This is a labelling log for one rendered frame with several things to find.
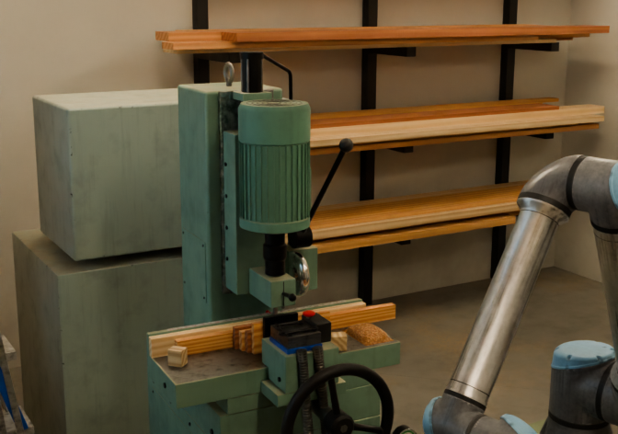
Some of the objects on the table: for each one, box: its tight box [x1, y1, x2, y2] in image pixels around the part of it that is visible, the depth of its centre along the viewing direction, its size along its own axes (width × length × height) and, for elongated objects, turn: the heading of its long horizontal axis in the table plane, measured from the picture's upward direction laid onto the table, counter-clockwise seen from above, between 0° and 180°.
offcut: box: [167, 346, 188, 368], centre depth 221 cm, size 4×3×4 cm
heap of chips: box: [342, 323, 394, 346], centre depth 241 cm, size 8×12×3 cm
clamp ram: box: [263, 312, 298, 338], centre depth 226 cm, size 9×8×9 cm
